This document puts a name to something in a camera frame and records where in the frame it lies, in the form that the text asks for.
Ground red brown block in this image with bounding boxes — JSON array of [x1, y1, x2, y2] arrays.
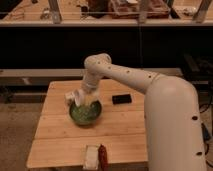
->
[[98, 145, 108, 171]]

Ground small black rectangular block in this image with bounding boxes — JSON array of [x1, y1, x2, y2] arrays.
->
[[112, 94, 132, 104]]

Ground green ceramic bowl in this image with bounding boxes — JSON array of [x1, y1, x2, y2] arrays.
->
[[69, 101, 102, 126]]

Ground wooden table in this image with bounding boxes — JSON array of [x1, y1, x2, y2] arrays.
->
[[27, 79, 147, 169]]

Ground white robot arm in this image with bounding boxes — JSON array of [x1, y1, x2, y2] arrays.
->
[[65, 53, 207, 171]]

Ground white rectangular block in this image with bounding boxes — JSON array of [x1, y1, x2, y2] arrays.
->
[[83, 145, 99, 170]]

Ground brown tray on shelf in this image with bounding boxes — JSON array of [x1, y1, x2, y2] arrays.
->
[[108, 0, 170, 18]]

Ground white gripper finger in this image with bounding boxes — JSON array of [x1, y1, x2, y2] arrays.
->
[[65, 90, 79, 105], [79, 97, 90, 106]]

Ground black cable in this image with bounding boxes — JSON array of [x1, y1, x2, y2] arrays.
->
[[199, 93, 213, 158]]

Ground wooden shelf with clutter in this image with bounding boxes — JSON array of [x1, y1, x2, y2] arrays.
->
[[0, 0, 213, 27]]

